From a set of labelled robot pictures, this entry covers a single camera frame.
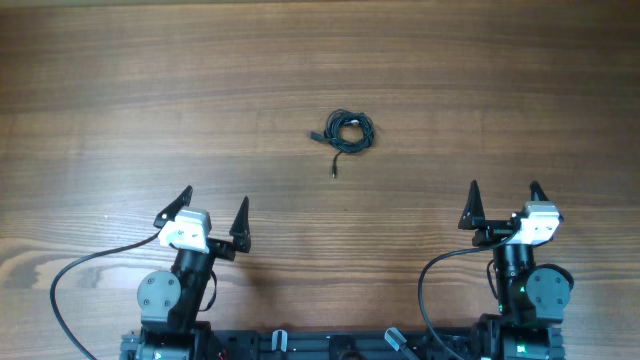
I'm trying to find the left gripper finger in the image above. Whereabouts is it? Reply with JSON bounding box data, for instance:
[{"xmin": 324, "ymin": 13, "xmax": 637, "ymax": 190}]
[
  {"xmin": 153, "ymin": 185, "xmax": 193, "ymax": 229},
  {"xmin": 229, "ymin": 196, "xmax": 251, "ymax": 253}
]

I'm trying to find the black USB cable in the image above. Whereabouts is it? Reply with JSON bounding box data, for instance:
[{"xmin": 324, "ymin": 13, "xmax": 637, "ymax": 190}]
[{"xmin": 309, "ymin": 108, "xmax": 376, "ymax": 180}]

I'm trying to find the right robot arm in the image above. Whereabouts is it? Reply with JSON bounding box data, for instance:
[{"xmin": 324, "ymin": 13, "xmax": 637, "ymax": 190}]
[{"xmin": 458, "ymin": 181, "xmax": 574, "ymax": 360}]

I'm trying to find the right camera black cable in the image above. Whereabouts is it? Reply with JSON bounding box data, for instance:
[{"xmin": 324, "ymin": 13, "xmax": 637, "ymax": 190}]
[{"xmin": 417, "ymin": 227, "xmax": 521, "ymax": 360}]

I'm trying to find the camera black cable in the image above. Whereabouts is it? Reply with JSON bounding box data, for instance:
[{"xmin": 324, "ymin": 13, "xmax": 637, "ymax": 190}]
[
  {"xmin": 417, "ymin": 227, "xmax": 521, "ymax": 360},
  {"xmin": 49, "ymin": 230, "xmax": 162, "ymax": 360}
]

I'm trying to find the left camera black cable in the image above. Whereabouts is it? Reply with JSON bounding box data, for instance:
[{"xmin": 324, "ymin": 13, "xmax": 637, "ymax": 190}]
[{"xmin": 49, "ymin": 230, "xmax": 162, "ymax": 360}]

